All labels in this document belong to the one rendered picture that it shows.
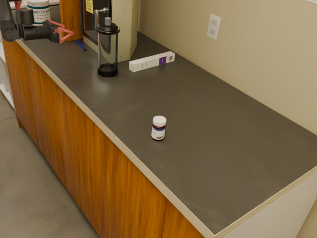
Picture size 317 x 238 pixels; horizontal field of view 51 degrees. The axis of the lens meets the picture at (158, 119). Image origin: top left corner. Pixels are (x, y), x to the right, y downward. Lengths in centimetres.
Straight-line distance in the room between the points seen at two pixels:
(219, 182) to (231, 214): 13
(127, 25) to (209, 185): 95
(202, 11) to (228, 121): 65
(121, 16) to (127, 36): 11
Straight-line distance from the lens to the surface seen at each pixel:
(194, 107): 144
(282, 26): 150
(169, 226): 121
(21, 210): 228
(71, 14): 198
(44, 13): 223
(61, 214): 221
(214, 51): 176
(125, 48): 176
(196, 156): 118
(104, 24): 156
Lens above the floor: 169
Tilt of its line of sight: 34 degrees down
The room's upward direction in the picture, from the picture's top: 6 degrees clockwise
